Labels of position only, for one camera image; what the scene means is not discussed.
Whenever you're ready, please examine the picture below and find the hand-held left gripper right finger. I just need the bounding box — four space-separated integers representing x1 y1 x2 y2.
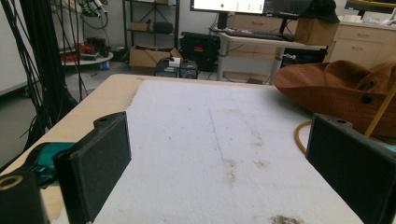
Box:
305 113 396 224

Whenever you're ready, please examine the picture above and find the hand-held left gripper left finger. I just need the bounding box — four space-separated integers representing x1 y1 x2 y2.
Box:
52 111 133 224

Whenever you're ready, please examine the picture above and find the brown bucket hat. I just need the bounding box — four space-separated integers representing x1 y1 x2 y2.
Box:
274 59 396 138

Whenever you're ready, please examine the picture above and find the teal clamp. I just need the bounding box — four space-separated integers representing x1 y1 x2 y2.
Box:
23 141 78 189

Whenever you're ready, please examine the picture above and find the round white table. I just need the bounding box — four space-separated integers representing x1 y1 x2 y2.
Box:
61 36 115 71

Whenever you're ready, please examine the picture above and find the white foam mat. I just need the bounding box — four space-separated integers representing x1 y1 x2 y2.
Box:
59 79 365 224

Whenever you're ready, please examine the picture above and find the beige drawer cabinet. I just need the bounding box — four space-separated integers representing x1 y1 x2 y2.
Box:
323 20 396 69

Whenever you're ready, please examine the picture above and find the open cardboard box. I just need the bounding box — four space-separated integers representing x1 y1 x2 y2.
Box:
128 44 184 75

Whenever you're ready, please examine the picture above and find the white standing desk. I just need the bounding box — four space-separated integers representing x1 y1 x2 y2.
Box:
210 27 327 86

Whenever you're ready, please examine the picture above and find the cardboard box with black hat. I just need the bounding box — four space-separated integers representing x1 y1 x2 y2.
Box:
294 0 341 47

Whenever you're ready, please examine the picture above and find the black metal shelf rack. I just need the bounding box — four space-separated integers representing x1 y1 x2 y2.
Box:
121 0 181 60

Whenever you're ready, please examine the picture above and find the black keyboard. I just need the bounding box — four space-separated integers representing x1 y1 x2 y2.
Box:
225 29 295 43

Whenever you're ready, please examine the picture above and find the black equipment case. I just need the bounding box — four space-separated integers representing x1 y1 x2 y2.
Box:
179 31 221 73

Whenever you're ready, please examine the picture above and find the computer monitor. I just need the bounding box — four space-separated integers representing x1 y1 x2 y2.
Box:
190 0 312 17

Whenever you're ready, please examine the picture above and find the yellow cable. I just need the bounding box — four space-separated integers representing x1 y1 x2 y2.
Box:
294 83 396 155

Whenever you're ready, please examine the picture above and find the bundle of black cables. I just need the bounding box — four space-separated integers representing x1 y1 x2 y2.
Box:
1 0 92 150

